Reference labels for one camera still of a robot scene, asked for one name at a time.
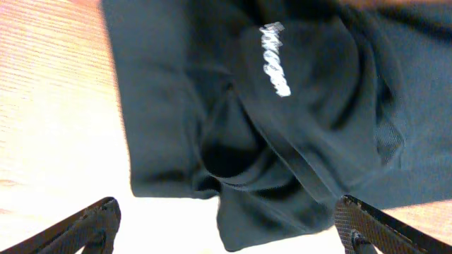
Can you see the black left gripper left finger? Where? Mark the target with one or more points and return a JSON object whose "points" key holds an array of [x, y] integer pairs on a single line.
{"points": [[91, 230]]}

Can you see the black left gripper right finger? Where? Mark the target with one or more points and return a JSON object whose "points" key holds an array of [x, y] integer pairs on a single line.
{"points": [[365, 229]]}

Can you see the black polo shirt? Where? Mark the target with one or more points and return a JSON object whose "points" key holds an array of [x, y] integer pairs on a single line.
{"points": [[279, 108]]}

